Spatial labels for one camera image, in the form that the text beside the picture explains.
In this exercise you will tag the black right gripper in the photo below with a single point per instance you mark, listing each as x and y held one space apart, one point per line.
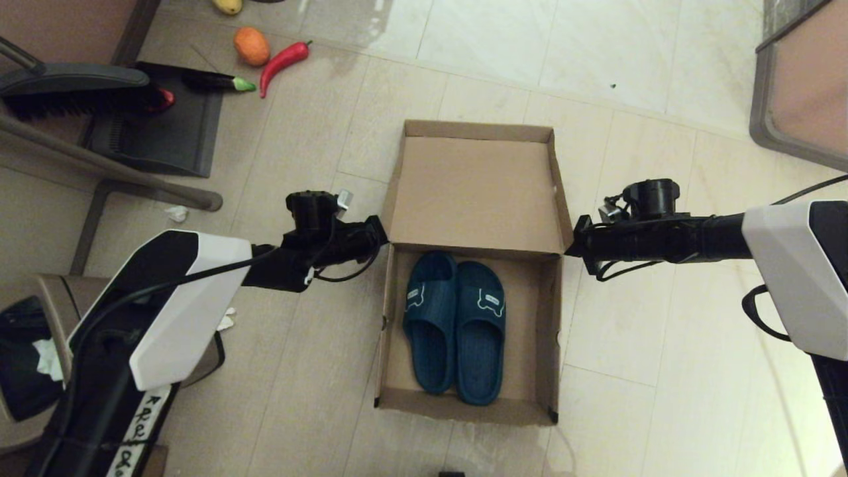
596 242

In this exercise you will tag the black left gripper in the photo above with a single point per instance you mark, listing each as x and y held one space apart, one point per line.
358 242

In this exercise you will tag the dark teal rubber slipper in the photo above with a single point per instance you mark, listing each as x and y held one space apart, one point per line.
430 318
481 331

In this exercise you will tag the brown cardboard shoe box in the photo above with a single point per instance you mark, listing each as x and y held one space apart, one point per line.
477 192

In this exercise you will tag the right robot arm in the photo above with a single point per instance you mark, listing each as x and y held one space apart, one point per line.
795 271

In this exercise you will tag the white crumpled tissue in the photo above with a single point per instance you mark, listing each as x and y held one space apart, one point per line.
226 319

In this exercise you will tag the crumpled white paper scrap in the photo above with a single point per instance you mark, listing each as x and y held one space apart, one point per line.
177 213

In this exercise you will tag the red toy chili pepper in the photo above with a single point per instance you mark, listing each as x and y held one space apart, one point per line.
279 62

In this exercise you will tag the dark gray dustpan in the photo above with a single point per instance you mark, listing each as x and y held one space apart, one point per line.
172 139

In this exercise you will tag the purple toy eggplant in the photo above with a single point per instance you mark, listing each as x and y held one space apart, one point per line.
211 81

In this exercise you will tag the orange toy fruit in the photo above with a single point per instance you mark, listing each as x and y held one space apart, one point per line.
252 46

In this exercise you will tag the red toy ball fruit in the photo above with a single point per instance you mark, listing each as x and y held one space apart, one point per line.
165 99

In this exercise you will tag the brown table with gray rim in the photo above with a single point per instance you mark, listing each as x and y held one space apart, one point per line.
808 93

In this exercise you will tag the yellow toy fruit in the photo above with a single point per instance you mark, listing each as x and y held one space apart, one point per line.
227 5

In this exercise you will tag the dark gray broom brush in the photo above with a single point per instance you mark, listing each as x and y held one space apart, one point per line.
79 87

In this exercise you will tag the brown plastic trash bin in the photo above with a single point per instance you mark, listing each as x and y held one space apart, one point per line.
40 298

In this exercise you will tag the white tissue wad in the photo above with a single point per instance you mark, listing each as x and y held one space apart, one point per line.
48 358

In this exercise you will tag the black trash bag liner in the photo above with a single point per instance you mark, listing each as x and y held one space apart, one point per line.
23 371

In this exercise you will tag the brown table with dark rim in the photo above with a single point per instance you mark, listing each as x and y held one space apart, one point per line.
66 26

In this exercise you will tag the brown metal frame bar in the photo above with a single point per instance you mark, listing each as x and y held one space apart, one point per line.
132 175

